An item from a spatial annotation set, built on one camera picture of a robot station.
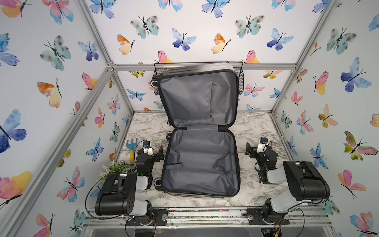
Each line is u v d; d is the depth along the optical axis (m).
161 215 0.75
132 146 0.98
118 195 0.45
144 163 0.67
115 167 0.76
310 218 0.74
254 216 0.73
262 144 0.79
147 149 0.79
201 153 0.95
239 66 0.92
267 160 0.70
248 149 0.84
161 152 0.84
